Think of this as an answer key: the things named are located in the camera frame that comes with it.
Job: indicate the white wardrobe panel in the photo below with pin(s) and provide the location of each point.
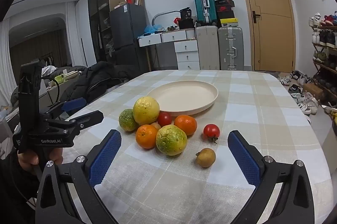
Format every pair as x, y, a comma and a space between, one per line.
85, 29

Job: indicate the red packet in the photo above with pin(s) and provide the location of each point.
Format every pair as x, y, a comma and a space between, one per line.
176, 20

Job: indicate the red tomato with stem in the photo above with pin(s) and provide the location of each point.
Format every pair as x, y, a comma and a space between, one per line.
211, 131

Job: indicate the cream round plate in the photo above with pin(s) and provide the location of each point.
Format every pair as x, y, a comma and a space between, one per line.
184, 97

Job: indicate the large yellow citrus fruit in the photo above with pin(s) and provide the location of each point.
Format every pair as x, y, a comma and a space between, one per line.
146, 110

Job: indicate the curved metal tube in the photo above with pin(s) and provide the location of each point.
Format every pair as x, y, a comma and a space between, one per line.
164, 13

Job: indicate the blue plastic bag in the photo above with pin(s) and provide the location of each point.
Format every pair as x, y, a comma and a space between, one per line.
152, 28

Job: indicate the person's left hand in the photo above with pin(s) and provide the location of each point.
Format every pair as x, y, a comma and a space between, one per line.
26, 159

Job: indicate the wooden door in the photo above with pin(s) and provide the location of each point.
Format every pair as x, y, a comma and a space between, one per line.
268, 37

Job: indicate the bunch of bananas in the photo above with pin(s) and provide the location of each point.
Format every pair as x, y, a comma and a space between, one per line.
335, 117

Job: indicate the black printed box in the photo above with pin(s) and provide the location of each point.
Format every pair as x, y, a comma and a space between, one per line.
186, 13

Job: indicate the black jacket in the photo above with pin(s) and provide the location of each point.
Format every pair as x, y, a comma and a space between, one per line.
97, 79

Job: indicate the beige checked tablecloth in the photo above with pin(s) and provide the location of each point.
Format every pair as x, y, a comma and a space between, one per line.
263, 121

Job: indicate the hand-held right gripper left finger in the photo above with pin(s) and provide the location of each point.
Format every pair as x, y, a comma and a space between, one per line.
105, 158

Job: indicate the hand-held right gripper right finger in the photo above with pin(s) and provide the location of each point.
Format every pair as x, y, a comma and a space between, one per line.
243, 158

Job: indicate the white drawer desk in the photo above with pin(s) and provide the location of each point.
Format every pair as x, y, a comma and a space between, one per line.
187, 46

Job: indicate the dark shoebox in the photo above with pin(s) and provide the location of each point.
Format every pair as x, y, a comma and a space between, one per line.
226, 15

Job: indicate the black shoebox with red logo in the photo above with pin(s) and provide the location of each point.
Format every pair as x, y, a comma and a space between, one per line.
224, 8

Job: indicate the shoes scattered on floor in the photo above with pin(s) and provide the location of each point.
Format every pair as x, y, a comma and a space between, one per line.
306, 105

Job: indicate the orange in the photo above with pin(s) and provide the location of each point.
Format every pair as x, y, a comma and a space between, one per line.
146, 137
186, 125

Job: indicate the teal suitcase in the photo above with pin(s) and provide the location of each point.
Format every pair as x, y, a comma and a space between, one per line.
200, 5

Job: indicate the white curtain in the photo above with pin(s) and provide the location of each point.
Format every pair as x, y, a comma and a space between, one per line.
5, 68

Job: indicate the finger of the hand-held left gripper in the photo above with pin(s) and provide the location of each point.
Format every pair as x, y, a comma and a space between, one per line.
73, 105
89, 117

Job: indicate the black refrigerator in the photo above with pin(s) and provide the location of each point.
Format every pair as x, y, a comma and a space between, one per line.
126, 29

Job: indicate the brown longan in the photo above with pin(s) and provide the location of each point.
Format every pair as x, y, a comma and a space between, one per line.
206, 158
155, 126

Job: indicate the silver suitcase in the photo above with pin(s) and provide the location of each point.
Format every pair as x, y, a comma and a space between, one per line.
226, 42

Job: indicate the brown cardboard shoebox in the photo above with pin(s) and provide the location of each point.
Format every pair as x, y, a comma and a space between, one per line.
313, 91

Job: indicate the beige suitcase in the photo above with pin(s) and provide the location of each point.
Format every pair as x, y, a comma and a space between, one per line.
208, 47

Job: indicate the rows of shoes on rack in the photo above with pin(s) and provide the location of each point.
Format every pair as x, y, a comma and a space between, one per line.
316, 20

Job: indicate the black bag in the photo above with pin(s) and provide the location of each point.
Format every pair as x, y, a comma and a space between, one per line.
187, 24

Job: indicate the green-speckled yellow citrus fruit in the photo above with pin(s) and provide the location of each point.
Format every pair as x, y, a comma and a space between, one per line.
171, 140

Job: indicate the green plastic item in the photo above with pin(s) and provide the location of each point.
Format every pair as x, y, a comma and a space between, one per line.
59, 79

